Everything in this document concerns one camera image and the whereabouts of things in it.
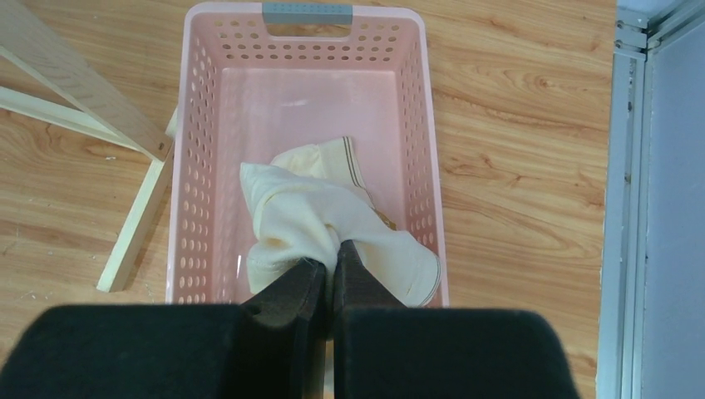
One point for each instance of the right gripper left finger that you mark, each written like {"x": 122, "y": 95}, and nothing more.
{"x": 263, "y": 348}

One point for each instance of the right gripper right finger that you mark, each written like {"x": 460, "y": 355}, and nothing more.
{"x": 383, "y": 349}

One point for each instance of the cream underwear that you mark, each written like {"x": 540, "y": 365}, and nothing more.
{"x": 307, "y": 201}

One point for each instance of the pink plastic basket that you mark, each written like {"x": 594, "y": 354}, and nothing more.
{"x": 258, "y": 79}

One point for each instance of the wooden clothes rack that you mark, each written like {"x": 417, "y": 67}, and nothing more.
{"x": 95, "y": 108}

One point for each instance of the aluminium frame post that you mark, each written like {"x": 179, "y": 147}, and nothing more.
{"x": 651, "y": 317}

